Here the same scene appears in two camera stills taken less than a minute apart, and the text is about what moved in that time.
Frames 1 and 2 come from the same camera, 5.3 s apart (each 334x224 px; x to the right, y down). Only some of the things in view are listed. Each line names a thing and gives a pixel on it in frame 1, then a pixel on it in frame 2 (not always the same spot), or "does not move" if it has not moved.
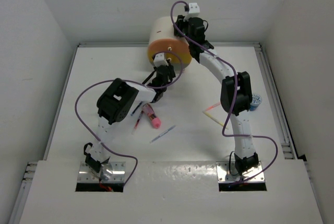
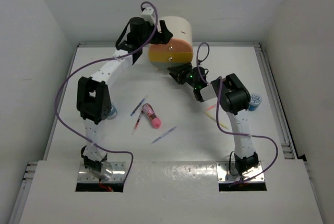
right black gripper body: (183, 25) → (189, 80)
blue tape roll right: (256, 101) does not move
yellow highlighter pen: (214, 119) does not move
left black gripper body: (170, 74) → (152, 31)
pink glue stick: (147, 109) does not move
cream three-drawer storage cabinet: (165, 38) does not move
